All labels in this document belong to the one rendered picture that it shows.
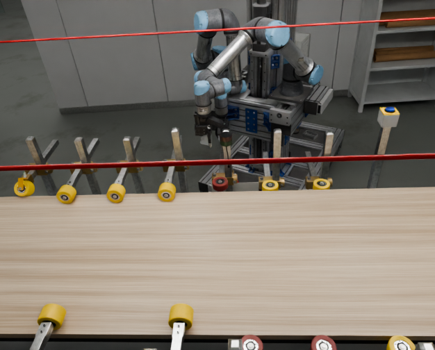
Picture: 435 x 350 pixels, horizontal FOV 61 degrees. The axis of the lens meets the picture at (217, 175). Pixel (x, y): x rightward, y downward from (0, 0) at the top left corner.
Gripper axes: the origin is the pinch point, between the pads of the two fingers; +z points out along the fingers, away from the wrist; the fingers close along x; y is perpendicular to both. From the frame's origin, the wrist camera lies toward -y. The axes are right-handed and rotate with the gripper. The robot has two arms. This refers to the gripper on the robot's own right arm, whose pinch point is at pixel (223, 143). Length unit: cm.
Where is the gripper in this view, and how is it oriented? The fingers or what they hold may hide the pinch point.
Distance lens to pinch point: 232.1
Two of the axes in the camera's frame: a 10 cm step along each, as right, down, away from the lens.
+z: 0.7, 8.0, 6.0
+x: -10.0, 0.2, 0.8
